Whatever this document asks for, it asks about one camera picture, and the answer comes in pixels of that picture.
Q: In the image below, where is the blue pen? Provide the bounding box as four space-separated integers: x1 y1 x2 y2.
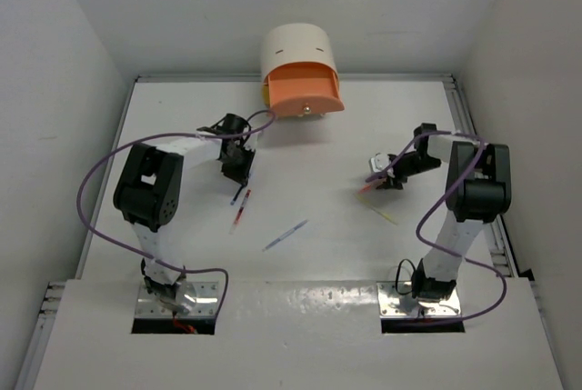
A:
262 219 308 252
230 185 246 205

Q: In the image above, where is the pink orange highlighter pen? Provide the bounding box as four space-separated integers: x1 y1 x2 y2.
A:
357 182 380 194

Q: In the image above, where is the yellow highlighter pen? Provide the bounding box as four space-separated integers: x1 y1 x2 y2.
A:
356 194 397 225

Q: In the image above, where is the cream three-drawer storage cabinet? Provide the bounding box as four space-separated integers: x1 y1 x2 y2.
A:
260 23 345 118

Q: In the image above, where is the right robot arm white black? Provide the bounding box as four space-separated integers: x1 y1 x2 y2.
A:
367 123 512 302

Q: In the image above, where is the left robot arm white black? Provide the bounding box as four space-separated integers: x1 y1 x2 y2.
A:
113 114 256 308

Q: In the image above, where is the red pen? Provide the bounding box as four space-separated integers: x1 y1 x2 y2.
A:
229 189 252 235

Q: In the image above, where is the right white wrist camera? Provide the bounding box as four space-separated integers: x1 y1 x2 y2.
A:
369 153 391 175

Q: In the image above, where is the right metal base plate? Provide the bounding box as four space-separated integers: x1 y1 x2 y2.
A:
376 281 462 320

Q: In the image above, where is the metal base plate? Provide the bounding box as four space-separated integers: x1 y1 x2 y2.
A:
376 281 462 320
134 282 219 319

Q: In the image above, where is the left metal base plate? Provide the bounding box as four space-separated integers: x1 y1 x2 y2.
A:
134 282 219 319

